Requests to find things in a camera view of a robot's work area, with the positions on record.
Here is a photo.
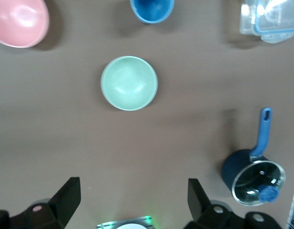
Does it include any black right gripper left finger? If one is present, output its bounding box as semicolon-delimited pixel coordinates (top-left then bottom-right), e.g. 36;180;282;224
10;177;81;229

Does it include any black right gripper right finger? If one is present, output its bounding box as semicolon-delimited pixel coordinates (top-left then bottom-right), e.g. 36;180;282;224
184;178;245;229

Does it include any green bowl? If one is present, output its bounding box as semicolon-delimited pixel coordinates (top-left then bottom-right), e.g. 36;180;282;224
100;56;159;112

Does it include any pink bowl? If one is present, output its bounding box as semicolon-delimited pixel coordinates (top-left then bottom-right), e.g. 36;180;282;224
0;0;50;48

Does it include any dark blue saucepan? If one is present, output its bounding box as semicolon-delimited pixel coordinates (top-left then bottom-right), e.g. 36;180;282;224
221;107;287;207

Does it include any glass lid with blue knob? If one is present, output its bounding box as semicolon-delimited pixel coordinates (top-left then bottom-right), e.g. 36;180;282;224
232;160;287;207

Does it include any brown table cover cloth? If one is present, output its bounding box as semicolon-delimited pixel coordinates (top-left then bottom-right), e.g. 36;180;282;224
0;0;294;229

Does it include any clear blue-rimmed plastic container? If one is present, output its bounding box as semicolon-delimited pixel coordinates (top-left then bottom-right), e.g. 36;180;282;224
239;0;294;44

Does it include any blue cup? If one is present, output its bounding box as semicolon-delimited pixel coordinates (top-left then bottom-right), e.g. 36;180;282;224
129;0;175;24

